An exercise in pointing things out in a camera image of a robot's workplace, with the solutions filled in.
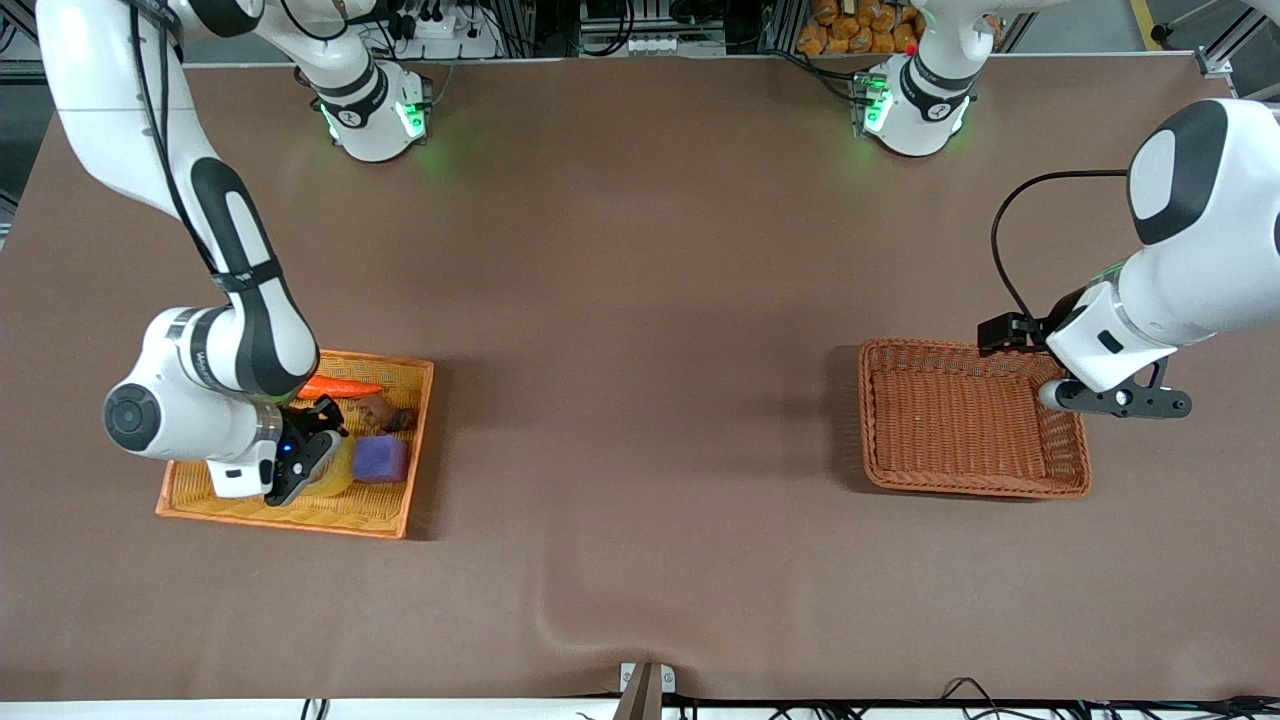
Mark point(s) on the yellowish clear tape roll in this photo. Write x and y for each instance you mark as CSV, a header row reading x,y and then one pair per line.
x,y
338,480

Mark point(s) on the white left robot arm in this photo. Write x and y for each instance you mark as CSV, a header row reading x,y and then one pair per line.
x,y
1220,250

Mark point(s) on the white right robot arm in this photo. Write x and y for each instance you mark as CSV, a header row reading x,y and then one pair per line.
x,y
110,100

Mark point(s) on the orange toy carrot green leaves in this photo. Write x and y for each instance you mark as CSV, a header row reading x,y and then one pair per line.
x,y
345,387

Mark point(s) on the brown toy lion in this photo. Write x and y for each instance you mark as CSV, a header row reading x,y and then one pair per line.
x,y
385,412

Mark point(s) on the purple foam cube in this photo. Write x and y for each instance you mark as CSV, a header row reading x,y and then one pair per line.
x,y
380,460

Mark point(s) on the yellow wicker basket orange rim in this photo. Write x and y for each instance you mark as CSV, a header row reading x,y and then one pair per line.
x,y
370,505

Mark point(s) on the brown wicker basket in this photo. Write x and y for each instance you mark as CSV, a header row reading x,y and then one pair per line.
x,y
950,430

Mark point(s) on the pile of orange bread toys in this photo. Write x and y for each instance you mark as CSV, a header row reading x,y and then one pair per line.
x,y
850,25

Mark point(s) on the white power strip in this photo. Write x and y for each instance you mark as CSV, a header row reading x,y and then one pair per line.
x,y
675,45
450,35

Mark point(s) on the aluminium frame profile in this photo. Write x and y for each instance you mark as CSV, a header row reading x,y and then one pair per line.
x,y
15,30
1225,55

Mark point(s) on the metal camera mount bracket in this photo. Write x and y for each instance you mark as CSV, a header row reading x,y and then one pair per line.
x,y
645,690

